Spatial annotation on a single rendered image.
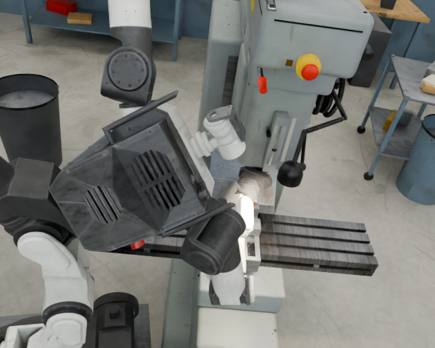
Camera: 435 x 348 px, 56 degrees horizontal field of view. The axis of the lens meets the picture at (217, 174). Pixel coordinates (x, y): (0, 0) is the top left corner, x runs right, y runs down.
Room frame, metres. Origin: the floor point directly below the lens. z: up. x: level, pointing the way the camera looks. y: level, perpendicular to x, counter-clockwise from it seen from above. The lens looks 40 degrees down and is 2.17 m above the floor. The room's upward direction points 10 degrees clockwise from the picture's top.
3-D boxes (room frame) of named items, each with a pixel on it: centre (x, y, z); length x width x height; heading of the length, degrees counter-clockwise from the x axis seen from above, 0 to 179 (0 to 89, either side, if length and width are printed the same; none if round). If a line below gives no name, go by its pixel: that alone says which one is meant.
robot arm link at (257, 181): (1.08, -0.12, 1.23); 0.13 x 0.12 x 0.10; 71
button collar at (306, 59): (0.94, -0.17, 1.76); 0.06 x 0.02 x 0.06; 95
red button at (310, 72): (0.92, -0.17, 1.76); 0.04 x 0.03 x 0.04; 95
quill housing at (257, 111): (1.17, -0.15, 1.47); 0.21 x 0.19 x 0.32; 95
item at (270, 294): (1.17, -0.15, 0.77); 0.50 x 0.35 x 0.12; 5
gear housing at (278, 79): (1.21, -0.15, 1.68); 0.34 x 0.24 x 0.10; 5
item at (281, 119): (1.06, -0.16, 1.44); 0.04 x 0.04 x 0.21; 5
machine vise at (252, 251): (1.14, -0.12, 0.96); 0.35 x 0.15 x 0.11; 5
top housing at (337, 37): (1.18, -0.15, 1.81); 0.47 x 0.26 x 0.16; 5
